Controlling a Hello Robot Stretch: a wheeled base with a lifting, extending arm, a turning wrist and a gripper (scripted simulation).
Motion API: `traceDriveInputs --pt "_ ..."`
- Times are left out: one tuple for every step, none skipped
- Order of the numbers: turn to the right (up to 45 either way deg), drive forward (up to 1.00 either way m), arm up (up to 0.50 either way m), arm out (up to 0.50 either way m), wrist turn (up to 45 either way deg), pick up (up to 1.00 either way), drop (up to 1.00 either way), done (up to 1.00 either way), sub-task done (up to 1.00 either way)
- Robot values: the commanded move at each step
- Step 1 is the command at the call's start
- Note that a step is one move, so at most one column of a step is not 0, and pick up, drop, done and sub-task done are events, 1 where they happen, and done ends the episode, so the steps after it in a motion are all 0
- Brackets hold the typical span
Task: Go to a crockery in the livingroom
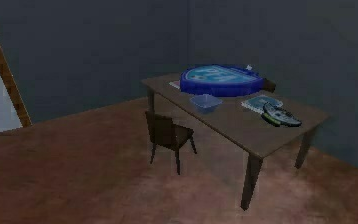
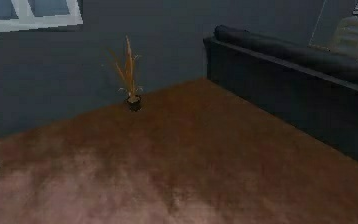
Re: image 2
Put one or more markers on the white framed window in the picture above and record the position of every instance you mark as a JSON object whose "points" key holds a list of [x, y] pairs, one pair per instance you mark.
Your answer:
{"points": [[27, 20]]}

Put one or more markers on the black sofa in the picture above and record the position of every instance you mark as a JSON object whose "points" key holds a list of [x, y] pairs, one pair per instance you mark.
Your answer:
{"points": [[287, 86]]}

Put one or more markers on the orange house plant in black pot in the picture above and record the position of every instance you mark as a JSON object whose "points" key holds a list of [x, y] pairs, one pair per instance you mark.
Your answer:
{"points": [[130, 76]]}

